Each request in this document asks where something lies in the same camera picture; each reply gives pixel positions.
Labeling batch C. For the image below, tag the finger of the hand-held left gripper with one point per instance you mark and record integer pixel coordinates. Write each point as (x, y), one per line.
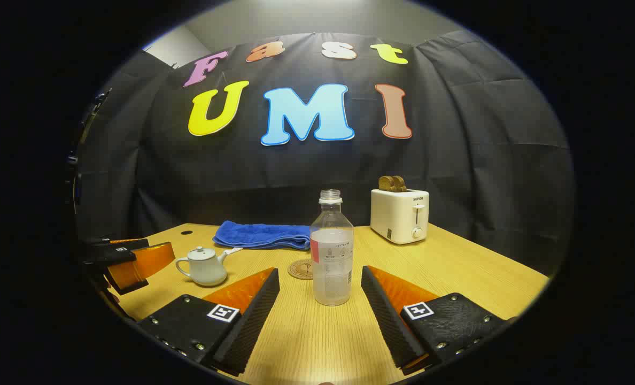
(146, 262)
(117, 245)

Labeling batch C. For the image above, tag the white toaster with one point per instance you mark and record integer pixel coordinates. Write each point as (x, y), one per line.
(397, 216)

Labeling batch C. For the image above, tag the white ceramic teacup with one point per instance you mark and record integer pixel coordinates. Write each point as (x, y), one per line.
(208, 271)

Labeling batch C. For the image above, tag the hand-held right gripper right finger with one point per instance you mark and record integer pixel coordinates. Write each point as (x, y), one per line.
(387, 315)

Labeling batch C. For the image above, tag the round wooden coaster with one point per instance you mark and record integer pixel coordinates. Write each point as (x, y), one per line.
(299, 270)

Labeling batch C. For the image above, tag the blue folded towel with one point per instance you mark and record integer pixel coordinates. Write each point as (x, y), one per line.
(261, 235)

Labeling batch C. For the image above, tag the clear plastic water bottle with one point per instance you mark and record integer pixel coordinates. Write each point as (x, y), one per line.
(332, 256)

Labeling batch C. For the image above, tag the brown bread slice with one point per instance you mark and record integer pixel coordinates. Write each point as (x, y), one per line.
(400, 183)
(385, 184)

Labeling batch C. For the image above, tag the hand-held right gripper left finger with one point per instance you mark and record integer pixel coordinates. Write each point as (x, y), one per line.
(253, 315)

